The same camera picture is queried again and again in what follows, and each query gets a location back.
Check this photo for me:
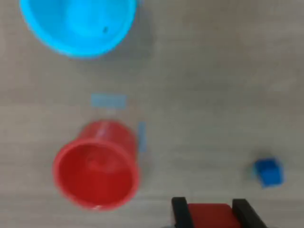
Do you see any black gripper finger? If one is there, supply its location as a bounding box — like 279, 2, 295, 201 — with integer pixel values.
171, 196, 195, 228
231, 198, 269, 228

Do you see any red cube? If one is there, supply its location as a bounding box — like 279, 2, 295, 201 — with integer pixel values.
186, 203, 240, 228

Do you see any blue cube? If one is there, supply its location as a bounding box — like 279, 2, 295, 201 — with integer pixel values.
251, 156, 285, 188

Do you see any blue tape strip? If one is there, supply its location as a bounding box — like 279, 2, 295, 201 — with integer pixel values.
137, 121, 147, 153
91, 93, 128, 110

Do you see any red plastic cup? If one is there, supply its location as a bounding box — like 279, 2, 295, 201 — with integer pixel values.
52, 120, 141, 212

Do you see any blue plastic cup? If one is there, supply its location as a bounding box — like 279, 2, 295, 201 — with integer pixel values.
19, 0, 138, 59

